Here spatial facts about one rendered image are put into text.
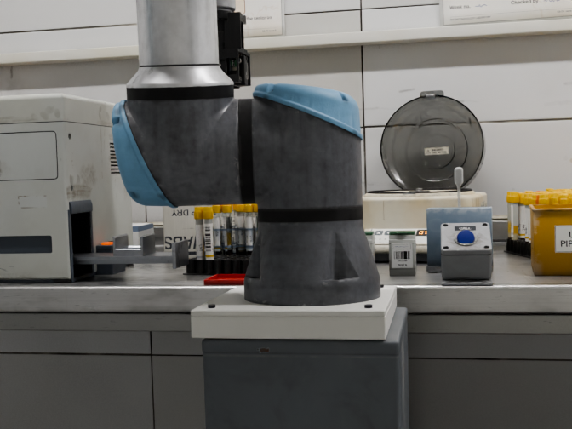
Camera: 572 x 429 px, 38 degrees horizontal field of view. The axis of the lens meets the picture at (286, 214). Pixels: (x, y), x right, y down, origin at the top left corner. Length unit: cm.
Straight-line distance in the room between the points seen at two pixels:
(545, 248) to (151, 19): 69
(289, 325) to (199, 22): 32
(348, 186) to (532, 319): 45
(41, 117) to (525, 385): 117
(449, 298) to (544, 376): 76
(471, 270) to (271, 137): 45
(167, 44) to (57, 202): 53
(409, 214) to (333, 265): 64
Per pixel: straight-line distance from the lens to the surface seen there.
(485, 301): 118
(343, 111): 87
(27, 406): 218
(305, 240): 85
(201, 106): 86
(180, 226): 158
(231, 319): 83
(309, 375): 83
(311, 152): 85
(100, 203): 146
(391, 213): 150
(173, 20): 87
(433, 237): 133
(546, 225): 127
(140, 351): 203
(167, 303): 125
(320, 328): 82
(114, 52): 197
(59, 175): 135
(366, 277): 87
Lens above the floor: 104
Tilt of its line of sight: 3 degrees down
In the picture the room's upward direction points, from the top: 2 degrees counter-clockwise
